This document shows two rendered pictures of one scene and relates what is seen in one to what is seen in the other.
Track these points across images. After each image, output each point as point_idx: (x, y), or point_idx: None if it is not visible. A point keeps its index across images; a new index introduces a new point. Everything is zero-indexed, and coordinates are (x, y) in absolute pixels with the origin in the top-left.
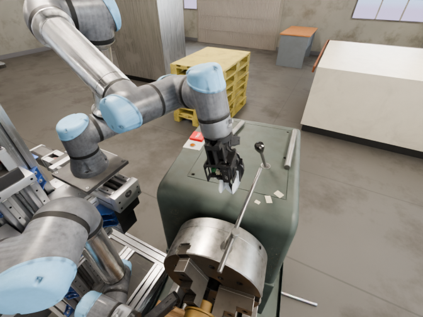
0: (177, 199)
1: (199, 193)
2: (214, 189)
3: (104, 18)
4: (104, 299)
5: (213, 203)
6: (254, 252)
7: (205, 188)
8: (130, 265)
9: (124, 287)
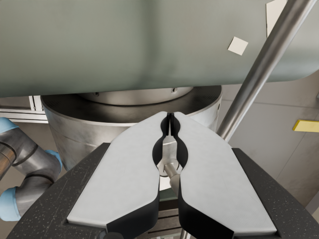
0: None
1: (27, 74)
2: (72, 39)
3: None
4: (26, 206)
5: (95, 86)
6: (211, 128)
7: (31, 46)
8: (5, 125)
9: (27, 150)
